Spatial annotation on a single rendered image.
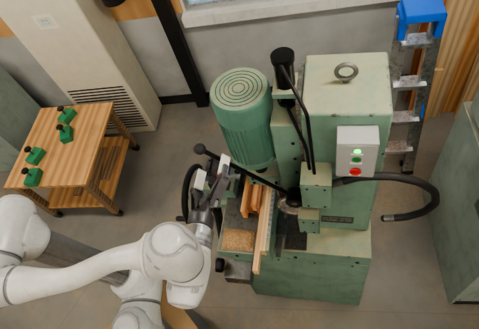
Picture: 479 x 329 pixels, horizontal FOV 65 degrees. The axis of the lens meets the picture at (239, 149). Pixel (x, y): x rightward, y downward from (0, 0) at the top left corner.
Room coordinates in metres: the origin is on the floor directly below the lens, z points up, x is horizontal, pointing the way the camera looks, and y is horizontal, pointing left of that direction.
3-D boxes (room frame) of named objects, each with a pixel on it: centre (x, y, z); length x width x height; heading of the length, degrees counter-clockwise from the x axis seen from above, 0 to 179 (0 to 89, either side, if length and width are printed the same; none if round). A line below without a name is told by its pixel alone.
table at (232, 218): (0.82, 0.03, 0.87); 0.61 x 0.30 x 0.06; 156
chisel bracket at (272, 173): (0.74, -0.07, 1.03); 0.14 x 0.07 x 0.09; 66
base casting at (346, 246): (0.70, -0.17, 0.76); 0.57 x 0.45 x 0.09; 66
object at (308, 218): (0.54, -0.16, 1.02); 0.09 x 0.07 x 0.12; 156
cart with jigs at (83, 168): (1.79, 1.10, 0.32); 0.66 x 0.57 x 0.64; 161
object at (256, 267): (0.74, -0.05, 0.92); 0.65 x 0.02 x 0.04; 156
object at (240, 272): (0.58, 0.18, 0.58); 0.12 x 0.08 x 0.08; 66
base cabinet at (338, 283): (0.71, -0.16, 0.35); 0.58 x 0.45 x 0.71; 66
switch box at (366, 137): (0.49, -0.29, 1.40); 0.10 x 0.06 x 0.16; 66
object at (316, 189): (0.53, -0.19, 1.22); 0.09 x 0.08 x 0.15; 66
